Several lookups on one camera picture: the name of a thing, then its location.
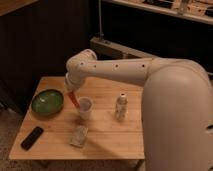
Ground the small white bottle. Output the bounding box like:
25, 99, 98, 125
115, 94, 128, 121

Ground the black remote control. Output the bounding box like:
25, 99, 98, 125
21, 127, 44, 150

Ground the metal shelf frame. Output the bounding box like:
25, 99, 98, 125
89, 0, 213, 81

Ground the beige sponge block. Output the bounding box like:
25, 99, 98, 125
70, 125, 88, 148

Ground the wooden table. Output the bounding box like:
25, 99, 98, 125
9, 78, 144, 160

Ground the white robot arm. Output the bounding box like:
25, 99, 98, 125
65, 49, 213, 171

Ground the green bowl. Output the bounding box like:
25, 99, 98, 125
31, 89, 64, 116

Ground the red pepper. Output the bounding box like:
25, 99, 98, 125
68, 92, 80, 109

